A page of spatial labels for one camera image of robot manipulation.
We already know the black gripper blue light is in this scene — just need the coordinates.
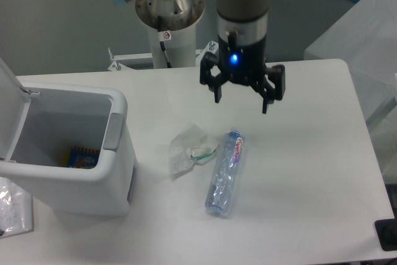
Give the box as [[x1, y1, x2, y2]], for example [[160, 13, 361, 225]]
[[199, 36, 285, 114]]

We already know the clear plastic bag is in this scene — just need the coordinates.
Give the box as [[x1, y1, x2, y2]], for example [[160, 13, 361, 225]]
[[168, 124, 219, 176]]

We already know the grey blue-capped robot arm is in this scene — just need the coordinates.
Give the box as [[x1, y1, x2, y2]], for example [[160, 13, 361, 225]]
[[113, 0, 285, 108]]

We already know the white open trash can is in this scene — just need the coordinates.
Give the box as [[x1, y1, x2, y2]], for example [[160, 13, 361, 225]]
[[1, 63, 136, 217]]

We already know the clear crushed plastic bottle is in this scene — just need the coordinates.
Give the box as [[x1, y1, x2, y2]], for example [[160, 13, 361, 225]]
[[204, 127, 244, 216]]

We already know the white side cabinet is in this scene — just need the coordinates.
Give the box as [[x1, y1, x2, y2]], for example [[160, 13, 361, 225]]
[[303, 0, 396, 184]]

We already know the blue orange snack packet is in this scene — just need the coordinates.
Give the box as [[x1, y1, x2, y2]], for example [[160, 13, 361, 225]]
[[60, 146, 100, 169]]

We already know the black device at table edge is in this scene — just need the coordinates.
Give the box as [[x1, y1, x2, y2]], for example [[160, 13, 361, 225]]
[[375, 218, 396, 251]]

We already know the paper sheet in plastic sleeve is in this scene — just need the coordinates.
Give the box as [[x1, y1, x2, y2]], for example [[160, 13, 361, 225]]
[[1, 177, 33, 239]]

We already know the black cable on pedestal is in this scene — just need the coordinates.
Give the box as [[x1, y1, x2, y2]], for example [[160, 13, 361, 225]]
[[156, 15, 172, 69]]

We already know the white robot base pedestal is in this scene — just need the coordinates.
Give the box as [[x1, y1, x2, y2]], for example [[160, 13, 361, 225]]
[[135, 0, 204, 69]]

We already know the white mounting bracket with bolts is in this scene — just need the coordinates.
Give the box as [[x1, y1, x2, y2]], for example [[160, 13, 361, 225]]
[[107, 40, 219, 71]]

